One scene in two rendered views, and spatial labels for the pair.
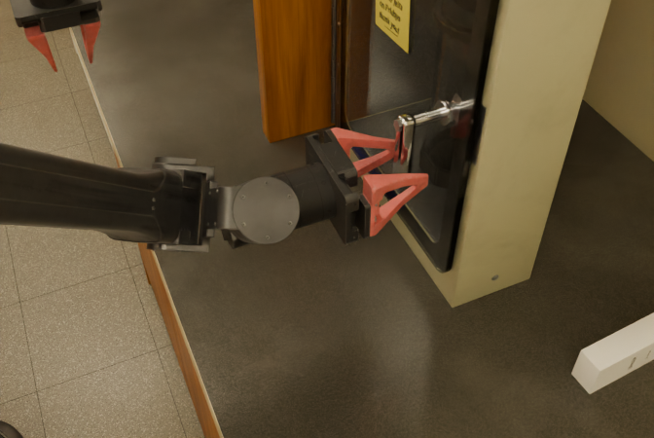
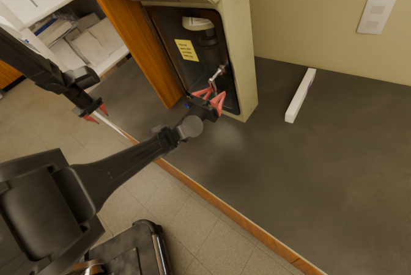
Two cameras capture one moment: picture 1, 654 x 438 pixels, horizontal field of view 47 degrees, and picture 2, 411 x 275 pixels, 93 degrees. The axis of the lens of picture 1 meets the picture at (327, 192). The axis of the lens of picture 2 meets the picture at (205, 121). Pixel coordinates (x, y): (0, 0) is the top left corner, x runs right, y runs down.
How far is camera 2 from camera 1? 0.15 m
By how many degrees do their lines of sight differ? 9
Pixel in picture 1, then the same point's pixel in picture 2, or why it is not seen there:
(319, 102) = (176, 91)
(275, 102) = (165, 97)
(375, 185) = (214, 101)
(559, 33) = (241, 30)
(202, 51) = (134, 96)
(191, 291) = (175, 159)
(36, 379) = (140, 203)
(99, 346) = (151, 185)
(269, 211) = (193, 126)
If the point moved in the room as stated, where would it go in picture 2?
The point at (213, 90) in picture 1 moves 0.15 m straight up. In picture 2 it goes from (145, 104) to (129, 83)
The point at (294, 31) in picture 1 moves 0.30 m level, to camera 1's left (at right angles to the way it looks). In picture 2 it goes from (159, 75) to (95, 110)
